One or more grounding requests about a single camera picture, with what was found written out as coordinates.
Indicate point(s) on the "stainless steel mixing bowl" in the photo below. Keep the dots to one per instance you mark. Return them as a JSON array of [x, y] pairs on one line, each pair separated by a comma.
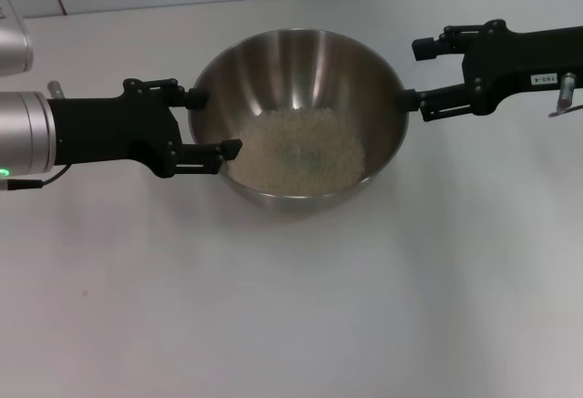
[[296, 74]]

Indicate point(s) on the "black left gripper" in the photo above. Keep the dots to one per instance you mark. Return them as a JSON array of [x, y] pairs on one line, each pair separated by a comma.
[[109, 129]]

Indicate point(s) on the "white rice grains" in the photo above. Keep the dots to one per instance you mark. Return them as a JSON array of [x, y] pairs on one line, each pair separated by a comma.
[[291, 143]]

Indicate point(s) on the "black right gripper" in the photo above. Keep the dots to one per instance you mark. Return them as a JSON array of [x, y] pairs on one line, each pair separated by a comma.
[[510, 63]]

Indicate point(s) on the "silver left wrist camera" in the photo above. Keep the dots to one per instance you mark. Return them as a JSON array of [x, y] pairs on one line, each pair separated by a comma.
[[13, 47]]

